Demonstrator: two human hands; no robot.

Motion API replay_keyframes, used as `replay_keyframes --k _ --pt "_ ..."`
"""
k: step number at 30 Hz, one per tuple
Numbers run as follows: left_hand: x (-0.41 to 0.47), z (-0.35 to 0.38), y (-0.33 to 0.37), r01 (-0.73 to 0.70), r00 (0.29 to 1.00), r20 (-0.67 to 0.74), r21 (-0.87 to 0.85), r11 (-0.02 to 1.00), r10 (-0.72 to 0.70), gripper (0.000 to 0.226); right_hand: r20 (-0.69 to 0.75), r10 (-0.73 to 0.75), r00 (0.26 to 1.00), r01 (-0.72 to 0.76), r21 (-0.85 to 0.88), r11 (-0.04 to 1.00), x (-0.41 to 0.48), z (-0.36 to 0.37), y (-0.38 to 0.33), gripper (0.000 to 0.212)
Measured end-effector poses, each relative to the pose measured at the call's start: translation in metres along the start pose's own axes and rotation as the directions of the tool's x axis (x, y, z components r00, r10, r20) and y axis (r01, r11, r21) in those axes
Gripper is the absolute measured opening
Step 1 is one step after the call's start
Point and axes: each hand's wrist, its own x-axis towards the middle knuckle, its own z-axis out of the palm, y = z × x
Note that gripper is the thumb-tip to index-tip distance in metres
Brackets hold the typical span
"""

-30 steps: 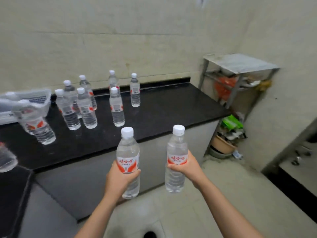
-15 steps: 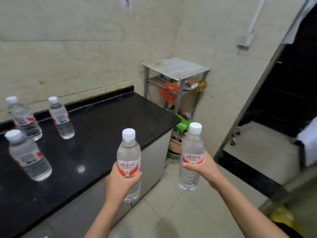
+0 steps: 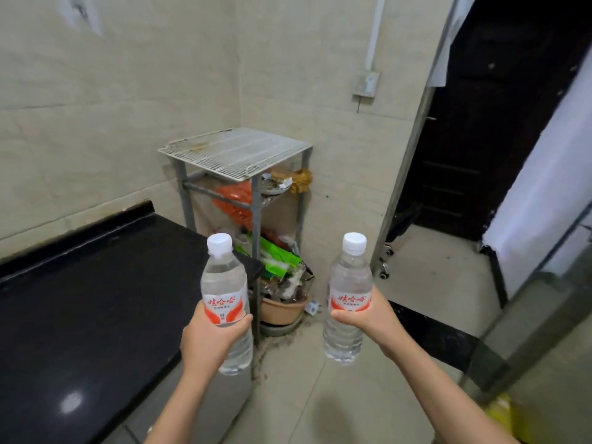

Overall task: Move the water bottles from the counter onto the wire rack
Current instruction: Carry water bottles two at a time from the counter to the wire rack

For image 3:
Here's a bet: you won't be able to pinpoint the person's right hand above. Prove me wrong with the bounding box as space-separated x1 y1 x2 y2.
330 286 408 355

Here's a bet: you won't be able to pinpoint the person's left hand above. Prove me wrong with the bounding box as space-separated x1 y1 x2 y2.
180 300 253 378

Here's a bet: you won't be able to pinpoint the clear water bottle red label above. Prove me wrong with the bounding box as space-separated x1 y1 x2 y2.
200 233 254 376
323 232 373 364

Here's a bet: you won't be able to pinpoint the person's right forearm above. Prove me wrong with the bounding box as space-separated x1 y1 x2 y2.
381 334 521 444

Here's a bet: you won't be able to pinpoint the person's left forearm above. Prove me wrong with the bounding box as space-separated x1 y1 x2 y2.
143 365 218 444

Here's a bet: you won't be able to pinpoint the grey pot saucer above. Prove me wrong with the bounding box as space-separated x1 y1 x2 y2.
259 314 307 338

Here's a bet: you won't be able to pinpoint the terracotta flower pot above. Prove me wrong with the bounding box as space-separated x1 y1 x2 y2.
259 273 315 327

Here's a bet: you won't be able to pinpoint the rubbish wrappers in pot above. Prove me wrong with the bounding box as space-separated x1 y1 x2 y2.
261 261 315 304

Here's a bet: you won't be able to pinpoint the green plastic packet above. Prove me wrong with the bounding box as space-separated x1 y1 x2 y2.
233 233 302 279

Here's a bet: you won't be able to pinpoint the black stone threshold strip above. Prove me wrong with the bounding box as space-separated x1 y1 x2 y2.
388 300 480 373

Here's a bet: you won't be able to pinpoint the black office chair base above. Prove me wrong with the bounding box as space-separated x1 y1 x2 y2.
378 202 424 281

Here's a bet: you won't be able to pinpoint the orange plastic bag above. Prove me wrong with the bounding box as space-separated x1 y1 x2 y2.
212 180 254 230

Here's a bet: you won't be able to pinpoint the brown crumpled rag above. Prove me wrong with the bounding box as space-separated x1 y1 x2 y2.
270 168 314 195

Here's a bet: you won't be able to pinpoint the white plate with scraps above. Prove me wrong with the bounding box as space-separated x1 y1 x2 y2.
260 173 294 196

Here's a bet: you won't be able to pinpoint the yellow plastic bag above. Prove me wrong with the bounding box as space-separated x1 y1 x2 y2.
483 393 529 444

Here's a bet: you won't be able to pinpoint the glass sliding door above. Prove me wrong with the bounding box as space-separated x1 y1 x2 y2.
460 212 592 444

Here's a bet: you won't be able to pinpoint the white hanging curtain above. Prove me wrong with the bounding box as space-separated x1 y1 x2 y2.
481 48 592 299

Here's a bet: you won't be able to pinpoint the dark wooden door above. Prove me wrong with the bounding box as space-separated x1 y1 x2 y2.
397 0 592 242

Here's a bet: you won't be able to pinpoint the white hanging cloth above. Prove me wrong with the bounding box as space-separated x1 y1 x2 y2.
426 0 480 88

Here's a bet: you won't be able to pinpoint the grey metal rack frame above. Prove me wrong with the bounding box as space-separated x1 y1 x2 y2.
172 148 313 339

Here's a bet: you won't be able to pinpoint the grey metal door frame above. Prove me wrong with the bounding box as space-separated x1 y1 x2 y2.
369 0 463 274

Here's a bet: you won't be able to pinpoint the white wire shelf grid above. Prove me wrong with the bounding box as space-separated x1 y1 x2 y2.
158 127 314 183

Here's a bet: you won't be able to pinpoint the grey wall switch box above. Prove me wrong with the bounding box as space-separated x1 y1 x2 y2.
352 69 381 100

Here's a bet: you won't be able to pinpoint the white wall conduit pipe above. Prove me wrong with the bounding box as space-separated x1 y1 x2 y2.
364 0 387 72

